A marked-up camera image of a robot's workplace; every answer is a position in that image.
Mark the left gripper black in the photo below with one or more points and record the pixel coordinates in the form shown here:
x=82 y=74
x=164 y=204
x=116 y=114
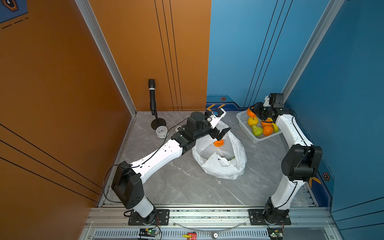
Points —
x=214 y=133

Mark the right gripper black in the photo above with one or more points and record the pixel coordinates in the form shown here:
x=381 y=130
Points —
x=256 y=109

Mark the orange fruit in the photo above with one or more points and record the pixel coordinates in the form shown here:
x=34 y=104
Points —
x=219 y=143
x=268 y=130
x=250 y=113

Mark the white plastic bag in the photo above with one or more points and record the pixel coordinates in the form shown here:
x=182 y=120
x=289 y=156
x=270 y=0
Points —
x=227 y=161

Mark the yellow apple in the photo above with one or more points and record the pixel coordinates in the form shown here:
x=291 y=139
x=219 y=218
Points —
x=253 y=121

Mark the green pear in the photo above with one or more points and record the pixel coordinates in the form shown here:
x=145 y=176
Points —
x=257 y=131

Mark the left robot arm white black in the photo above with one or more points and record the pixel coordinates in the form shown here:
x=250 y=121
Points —
x=129 y=178

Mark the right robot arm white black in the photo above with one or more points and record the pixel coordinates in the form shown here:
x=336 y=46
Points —
x=299 y=165

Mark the yellow banana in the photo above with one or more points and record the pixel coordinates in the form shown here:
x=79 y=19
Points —
x=275 y=127

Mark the white plastic basket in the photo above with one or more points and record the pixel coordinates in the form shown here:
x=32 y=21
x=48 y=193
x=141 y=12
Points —
x=242 y=117

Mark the round white gauge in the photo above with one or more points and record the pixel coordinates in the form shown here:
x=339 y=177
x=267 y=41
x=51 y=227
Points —
x=162 y=132

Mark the black microphone on stand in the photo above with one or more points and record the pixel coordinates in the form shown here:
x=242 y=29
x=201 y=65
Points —
x=157 y=122

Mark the circuit board right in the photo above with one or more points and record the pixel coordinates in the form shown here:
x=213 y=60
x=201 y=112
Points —
x=275 y=234

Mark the green circuit board left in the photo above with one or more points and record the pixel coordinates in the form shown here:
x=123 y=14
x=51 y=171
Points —
x=148 y=234

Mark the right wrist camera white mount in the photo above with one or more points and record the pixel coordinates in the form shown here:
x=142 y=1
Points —
x=267 y=101

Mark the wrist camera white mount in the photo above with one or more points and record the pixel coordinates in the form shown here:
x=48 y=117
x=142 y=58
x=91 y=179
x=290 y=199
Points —
x=267 y=101
x=214 y=117

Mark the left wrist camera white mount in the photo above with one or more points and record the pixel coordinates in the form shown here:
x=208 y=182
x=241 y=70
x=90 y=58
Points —
x=214 y=117

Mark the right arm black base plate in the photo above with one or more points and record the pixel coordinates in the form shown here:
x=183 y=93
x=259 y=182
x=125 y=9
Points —
x=256 y=216

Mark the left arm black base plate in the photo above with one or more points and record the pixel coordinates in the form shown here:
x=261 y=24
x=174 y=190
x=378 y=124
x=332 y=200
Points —
x=158 y=217

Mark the aluminium front rail frame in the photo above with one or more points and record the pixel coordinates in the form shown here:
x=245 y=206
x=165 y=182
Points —
x=211 y=223

